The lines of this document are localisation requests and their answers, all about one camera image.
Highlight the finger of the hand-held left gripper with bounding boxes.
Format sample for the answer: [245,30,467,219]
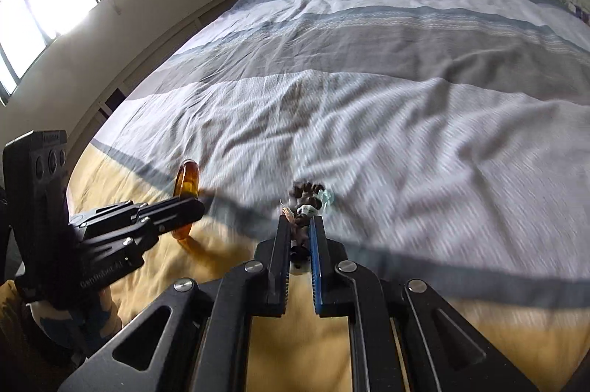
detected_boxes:
[68,196,206,236]
[79,226,160,270]

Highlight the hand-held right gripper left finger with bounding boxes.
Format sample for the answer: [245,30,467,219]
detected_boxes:
[60,218,293,392]

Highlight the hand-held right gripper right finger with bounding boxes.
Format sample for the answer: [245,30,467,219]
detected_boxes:
[309,215,538,392]

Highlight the amber translucent bangle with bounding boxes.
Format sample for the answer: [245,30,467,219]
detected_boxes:
[172,160,202,242]

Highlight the mixed bead bracelet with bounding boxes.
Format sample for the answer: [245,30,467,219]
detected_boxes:
[278,181,336,269]

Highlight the striped grey yellow duvet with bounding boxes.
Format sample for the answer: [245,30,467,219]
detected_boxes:
[69,0,590,392]

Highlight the wooden bed side frame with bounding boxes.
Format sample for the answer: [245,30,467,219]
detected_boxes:
[80,0,248,144]

